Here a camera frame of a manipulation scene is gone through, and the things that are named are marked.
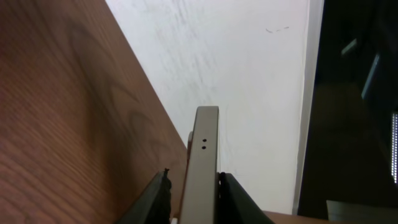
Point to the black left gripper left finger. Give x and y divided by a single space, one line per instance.
153 205

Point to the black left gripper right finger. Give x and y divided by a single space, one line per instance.
235 206

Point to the bronze Samsung Galaxy smartphone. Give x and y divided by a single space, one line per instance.
200 190

